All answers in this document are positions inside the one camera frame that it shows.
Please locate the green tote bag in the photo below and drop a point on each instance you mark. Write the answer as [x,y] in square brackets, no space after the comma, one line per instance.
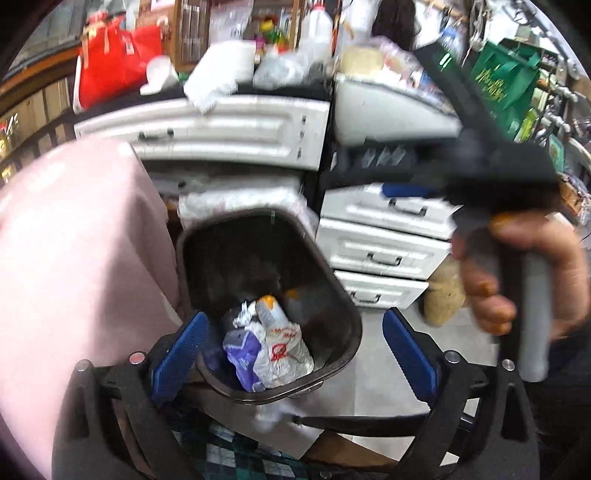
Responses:
[503,83]

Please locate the wooden shelf rack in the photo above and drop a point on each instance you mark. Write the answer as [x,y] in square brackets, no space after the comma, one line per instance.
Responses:
[184,27]

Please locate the clear plastic bag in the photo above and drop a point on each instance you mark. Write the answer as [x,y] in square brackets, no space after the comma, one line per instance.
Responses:
[281,71]

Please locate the white printer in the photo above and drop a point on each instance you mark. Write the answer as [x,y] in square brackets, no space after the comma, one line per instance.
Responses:
[383,110]

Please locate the large white drawer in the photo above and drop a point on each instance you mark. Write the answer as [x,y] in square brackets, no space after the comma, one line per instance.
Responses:
[351,207]

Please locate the person's right hand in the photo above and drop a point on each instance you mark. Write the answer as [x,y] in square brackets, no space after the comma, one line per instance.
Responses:
[545,240]

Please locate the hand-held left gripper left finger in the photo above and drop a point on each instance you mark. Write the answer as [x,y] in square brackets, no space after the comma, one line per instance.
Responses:
[182,350]

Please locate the foil wrapper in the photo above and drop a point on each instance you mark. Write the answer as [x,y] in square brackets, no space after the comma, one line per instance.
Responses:
[240,316]

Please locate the pink dotted tablecloth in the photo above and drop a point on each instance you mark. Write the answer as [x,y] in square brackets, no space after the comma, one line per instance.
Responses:
[78,258]

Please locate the small white drawer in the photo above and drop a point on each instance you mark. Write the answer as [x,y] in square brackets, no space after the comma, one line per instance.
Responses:
[369,286]

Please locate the dark plaid cloth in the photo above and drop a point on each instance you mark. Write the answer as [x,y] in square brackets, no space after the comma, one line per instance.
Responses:
[240,457]

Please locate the black metal bar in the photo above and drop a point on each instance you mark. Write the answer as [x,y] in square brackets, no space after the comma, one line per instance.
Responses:
[360,421]

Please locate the white plastic jug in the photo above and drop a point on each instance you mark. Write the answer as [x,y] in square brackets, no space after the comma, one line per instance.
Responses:
[318,37]

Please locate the dark brown trash bin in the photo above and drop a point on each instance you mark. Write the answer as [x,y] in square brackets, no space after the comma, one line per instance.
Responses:
[258,249]

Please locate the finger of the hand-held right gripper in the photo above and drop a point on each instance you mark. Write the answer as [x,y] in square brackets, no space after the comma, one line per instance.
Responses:
[406,189]

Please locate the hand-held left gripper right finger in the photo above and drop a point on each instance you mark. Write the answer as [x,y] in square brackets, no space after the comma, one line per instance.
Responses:
[408,350]

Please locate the white red-print plastic bag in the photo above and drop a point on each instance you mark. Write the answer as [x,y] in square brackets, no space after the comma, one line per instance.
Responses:
[281,350]

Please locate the black braided hair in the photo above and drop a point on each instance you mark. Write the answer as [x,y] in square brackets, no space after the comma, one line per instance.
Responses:
[392,18]

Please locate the wooden ledge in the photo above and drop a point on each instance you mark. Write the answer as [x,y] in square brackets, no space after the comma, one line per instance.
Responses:
[27,85]

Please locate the purple packet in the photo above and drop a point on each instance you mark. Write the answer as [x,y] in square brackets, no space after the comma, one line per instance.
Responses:
[242,357]

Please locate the white folded face mask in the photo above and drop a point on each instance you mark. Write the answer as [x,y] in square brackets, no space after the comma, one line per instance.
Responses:
[159,74]

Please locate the red tote bag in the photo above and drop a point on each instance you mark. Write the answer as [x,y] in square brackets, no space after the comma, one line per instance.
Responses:
[115,64]

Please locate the medium white drawer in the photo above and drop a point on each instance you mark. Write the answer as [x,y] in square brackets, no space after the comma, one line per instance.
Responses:
[346,249]

